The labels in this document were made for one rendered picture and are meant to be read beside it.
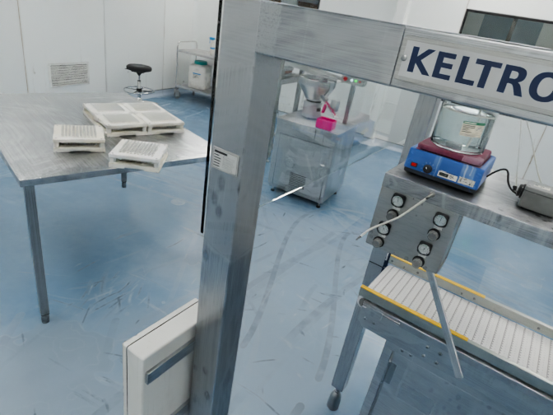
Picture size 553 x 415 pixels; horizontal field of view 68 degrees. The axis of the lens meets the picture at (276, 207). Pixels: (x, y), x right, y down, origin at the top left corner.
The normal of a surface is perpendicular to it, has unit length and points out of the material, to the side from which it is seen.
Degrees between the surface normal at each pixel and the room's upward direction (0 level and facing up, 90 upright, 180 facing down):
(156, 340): 1
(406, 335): 90
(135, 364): 90
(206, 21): 90
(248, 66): 90
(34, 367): 0
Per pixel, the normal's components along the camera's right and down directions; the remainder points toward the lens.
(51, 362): 0.15, -0.88
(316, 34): -0.58, 0.29
